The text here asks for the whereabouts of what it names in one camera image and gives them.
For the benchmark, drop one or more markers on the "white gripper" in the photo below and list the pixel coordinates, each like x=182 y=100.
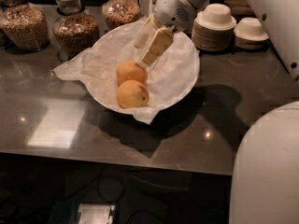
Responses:
x=173 y=10

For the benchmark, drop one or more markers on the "orange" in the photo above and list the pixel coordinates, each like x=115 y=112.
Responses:
x=131 y=70
x=132 y=93

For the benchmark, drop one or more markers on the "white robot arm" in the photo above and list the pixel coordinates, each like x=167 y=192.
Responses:
x=251 y=102

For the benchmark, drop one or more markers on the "white bowl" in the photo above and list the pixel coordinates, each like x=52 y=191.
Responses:
x=187 y=66

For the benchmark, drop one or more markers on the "right glass cereal jar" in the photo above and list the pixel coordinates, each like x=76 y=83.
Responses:
x=119 y=12

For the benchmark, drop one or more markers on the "glass cereal jar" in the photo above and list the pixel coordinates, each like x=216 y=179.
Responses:
x=24 y=25
x=74 y=30
x=119 y=12

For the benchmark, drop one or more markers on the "white crumpled paper liner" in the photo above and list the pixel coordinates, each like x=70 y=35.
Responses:
x=102 y=56

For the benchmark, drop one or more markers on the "tall stack paper bowls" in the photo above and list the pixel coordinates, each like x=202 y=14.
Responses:
x=213 y=28

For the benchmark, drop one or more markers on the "middle glass cereal jar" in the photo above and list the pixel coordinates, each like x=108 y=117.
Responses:
x=74 y=30

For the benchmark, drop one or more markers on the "short stack paper bowls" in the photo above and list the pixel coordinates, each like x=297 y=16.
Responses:
x=250 y=34

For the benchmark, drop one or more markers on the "left glass cereal jar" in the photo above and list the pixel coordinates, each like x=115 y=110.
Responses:
x=24 y=25

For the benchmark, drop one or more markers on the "far left glass jar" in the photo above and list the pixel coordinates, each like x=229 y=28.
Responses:
x=4 y=40

